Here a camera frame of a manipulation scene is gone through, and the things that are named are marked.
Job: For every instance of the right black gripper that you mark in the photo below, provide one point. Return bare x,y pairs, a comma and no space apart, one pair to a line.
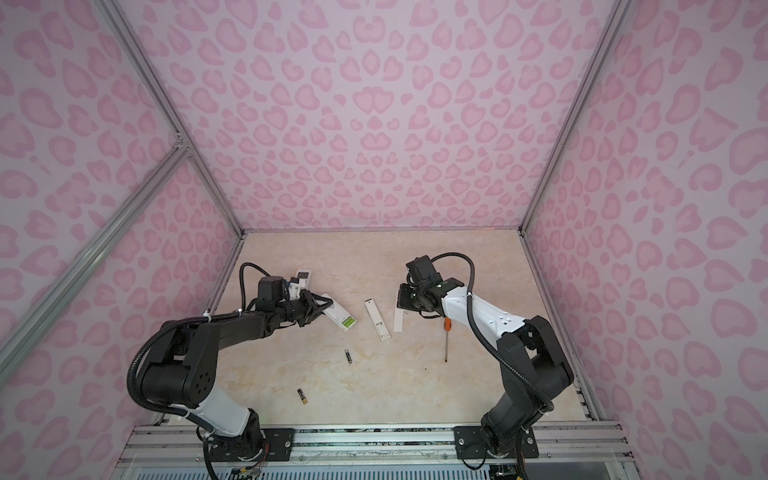
402,301

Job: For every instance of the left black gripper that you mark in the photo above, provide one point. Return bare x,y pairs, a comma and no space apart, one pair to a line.
310,313

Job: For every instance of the white battery cover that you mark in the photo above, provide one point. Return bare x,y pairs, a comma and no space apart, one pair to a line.
398,320

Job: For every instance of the long slim white remote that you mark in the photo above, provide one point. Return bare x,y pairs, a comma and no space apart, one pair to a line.
377,320

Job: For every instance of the orange handled screwdriver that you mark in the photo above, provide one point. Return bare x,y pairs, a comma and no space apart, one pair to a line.
447,325

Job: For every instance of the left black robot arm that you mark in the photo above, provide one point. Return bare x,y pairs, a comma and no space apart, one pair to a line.
174,372

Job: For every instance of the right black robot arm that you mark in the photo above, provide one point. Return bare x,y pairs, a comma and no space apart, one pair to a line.
533,365

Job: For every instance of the white air conditioner remote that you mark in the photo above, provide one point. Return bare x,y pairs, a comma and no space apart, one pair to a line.
304,275

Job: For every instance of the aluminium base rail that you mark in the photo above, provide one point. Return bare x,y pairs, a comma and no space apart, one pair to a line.
553,450

